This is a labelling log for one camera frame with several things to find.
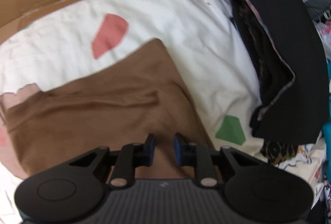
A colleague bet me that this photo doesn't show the brown printed t-shirt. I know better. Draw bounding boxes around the brown printed t-shirt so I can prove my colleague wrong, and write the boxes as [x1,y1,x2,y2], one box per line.
[5,39,213,179]

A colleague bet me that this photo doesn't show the leopard print cloth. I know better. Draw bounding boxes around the leopard print cloth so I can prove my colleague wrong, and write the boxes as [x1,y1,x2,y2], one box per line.
[260,140,299,166]

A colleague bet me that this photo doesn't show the folded black garment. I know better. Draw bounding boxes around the folded black garment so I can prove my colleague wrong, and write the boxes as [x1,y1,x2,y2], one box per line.
[230,0,329,145]

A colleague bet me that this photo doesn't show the cream bear print bedsheet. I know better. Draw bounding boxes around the cream bear print bedsheet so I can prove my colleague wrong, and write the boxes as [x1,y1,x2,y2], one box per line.
[1,0,329,223]

